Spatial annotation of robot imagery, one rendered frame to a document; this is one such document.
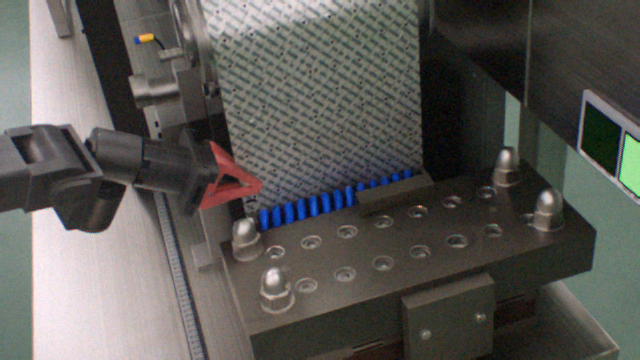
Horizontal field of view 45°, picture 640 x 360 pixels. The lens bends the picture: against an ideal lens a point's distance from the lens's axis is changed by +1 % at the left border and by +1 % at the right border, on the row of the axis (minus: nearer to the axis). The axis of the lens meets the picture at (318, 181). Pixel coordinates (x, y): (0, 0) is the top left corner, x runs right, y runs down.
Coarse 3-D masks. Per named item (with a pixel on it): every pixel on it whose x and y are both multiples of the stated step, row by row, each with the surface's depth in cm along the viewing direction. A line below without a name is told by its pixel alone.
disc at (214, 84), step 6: (198, 0) 80; (198, 6) 80; (198, 12) 80; (204, 18) 80; (204, 24) 80; (204, 30) 80; (204, 36) 81; (210, 42) 81; (210, 48) 81; (210, 54) 81; (210, 60) 82; (210, 66) 83; (216, 66) 82; (216, 72) 83; (216, 78) 83; (210, 84) 89; (216, 84) 84; (216, 90) 85
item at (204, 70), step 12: (180, 0) 89; (192, 0) 82; (420, 0) 87; (192, 12) 82; (420, 12) 88; (192, 24) 82; (420, 24) 90; (204, 48) 82; (204, 60) 83; (204, 72) 84
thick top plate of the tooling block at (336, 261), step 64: (448, 192) 94; (512, 192) 93; (320, 256) 87; (384, 256) 86; (448, 256) 85; (512, 256) 84; (576, 256) 87; (256, 320) 80; (320, 320) 80; (384, 320) 83
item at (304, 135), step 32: (352, 64) 88; (384, 64) 89; (416, 64) 91; (224, 96) 85; (256, 96) 87; (288, 96) 88; (320, 96) 89; (352, 96) 90; (384, 96) 92; (416, 96) 93; (256, 128) 89; (288, 128) 90; (320, 128) 91; (352, 128) 93; (384, 128) 94; (416, 128) 96; (256, 160) 91; (288, 160) 93; (320, 160) 94; (352, 160) 95; (384, 160) 97; (416, 160) 98; (288, 192) 95; (320, 192) 97
